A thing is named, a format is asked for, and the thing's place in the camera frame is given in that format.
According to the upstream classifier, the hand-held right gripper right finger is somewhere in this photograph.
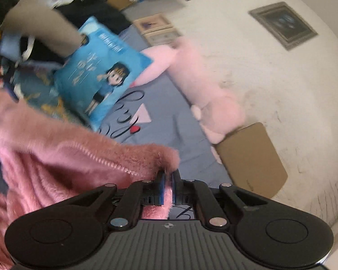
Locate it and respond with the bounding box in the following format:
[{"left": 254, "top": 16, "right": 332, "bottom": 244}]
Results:
[{"left": 172, "top": 170, "right": 271, "bottom": 228}]

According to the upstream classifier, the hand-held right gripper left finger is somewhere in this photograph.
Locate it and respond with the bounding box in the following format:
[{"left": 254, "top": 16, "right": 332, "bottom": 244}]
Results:
[{"left": 63, "top": 171, "right": 166, "bottom": 230}]

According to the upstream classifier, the pink fluffy jacket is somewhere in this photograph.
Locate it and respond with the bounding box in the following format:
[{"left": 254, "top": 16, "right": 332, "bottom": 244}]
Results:
[{"left": 0, "top": 88, "right": 181, "bottom": 270}]

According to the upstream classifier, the grey lettered pillow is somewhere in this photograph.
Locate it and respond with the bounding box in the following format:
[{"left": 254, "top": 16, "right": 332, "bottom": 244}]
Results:
[{"left": 97, "top": 24, "right": 234, "bottom": 220}]

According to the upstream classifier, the brown cardboard sheet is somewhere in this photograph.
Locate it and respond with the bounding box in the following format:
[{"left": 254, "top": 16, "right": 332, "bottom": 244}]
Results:
[{"left": 216, "top": 122, "right": 288, "bottom": 199}]

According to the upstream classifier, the pink plush toy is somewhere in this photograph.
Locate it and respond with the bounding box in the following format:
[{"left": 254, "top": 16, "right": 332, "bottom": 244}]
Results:
[{"left": 130, "top": 36, "right": 246, "bottom": 144}]

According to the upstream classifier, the blue cartoon print pillow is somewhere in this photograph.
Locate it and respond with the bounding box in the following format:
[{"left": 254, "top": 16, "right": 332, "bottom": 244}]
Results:
[{"left": 54, "top": 16, "right": 154, "bottom": 131}]

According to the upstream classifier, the black clothing pile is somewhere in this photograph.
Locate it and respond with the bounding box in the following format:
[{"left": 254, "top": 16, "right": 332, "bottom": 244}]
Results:
[{"left": 53, "top": 0, "right": 133, "bottom": 36}]

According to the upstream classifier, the dark framed picture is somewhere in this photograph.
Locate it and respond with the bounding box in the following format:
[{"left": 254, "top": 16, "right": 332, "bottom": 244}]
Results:
[{"left": 248, "top": 2, "right": 318, "bottom": 51}]

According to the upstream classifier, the beige cloth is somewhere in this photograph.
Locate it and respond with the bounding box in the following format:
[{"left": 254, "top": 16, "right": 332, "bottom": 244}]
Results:
[{"left": 1, "top": 0, "right": 87, "bottom": 60}]

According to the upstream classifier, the light blue folded cloth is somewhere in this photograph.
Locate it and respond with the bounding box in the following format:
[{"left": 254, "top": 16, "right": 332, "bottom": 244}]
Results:
[{"left": 0, "top": 32, "right": 21, "bottom": 62}]

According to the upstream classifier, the light wooden picture frame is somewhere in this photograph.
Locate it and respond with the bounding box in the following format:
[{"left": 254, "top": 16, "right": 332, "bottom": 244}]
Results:
[
  {"left": 144, "top": 29, "right": 184, "bottom": 47},
  {"left": 133, "top": 13, "right": 174, "bottom": 33}
]

